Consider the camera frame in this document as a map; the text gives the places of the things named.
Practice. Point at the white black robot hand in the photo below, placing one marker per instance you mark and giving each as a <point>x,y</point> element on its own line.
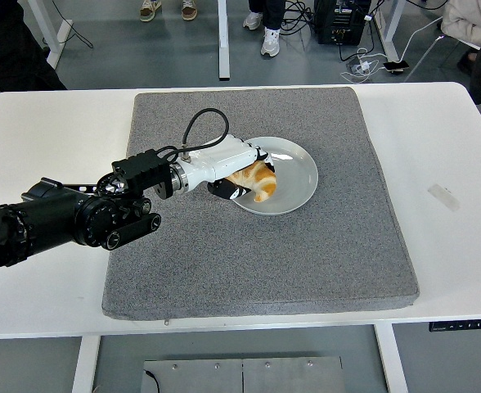
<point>224,157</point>

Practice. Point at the golden croissant bread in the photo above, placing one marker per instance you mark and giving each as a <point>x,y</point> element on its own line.
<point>265,184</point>

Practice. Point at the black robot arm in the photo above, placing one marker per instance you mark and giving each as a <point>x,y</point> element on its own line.
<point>52,213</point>

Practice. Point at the round grey plate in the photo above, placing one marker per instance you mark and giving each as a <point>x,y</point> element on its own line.
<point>295,172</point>

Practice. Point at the grey metal plate with screws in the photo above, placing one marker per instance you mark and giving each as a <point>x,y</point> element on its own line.
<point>244,374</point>

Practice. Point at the grey fabric cushion mat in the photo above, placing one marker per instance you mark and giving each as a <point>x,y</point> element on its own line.
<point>257,262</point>

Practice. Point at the person's leg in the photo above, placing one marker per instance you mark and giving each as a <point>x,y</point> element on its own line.
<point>271,39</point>
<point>253,19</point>

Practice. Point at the person's foot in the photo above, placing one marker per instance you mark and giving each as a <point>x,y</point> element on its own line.
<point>149,10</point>
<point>189,10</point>

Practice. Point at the black computer case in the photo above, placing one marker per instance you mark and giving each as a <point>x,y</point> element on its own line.
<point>338,22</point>

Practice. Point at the black smartphone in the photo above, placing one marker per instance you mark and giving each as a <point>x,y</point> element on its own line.
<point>396,66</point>

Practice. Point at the white slanted desk leg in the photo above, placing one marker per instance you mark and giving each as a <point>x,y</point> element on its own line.
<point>56,41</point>

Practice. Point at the clear tape strip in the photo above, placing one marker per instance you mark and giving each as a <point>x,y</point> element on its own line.
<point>443,197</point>

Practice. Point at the white table leg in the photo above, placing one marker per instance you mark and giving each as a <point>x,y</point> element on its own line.
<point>389,360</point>
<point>86,364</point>

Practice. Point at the seated person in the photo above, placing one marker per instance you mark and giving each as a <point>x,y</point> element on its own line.
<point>469,16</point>

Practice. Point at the black desk control panel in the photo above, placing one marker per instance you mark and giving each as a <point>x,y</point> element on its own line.
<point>465,325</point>

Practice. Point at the white desk post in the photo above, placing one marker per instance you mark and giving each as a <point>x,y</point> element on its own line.
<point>223,41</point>

